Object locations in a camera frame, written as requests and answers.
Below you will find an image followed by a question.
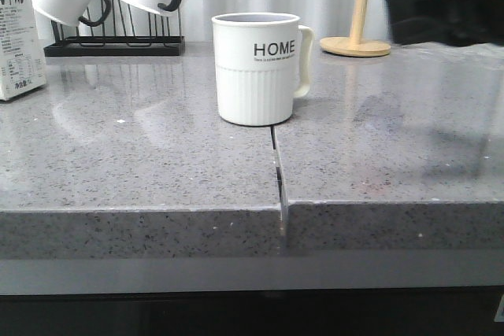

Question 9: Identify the white blue milk carton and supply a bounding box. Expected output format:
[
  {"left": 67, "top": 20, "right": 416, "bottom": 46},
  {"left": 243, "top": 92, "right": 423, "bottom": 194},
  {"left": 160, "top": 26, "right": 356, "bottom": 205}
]
[{"left": 0, "top": 0, "right": 46, "bottom": 101}]

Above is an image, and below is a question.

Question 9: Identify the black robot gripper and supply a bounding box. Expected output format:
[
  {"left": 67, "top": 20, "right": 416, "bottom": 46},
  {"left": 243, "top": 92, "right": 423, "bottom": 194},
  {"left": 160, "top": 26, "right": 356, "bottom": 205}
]
[{"left": 386, "top": 0, "right": 503, "bottom": 46}]

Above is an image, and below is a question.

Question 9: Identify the black wire mug rack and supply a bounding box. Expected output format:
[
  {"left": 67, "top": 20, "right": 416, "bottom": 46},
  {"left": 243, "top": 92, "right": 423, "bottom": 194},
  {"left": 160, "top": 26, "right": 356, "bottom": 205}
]
[{"left": 44, "top": 0, "right": 185, "bottom": 57}]

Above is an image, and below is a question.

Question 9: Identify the wooden mug tree stand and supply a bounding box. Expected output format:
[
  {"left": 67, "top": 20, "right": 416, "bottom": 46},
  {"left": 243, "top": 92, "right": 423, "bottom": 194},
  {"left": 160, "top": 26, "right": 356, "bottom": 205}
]
[{"left": 320, "top": 0, "right": 391, "bottom": 57}]

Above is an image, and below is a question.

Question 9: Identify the white HOME cup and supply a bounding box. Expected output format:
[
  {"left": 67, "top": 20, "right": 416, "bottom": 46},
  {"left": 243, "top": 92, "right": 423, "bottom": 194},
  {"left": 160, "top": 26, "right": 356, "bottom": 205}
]
[{"left": 212, "top": 13, "right": 314, "bottom": 127}]

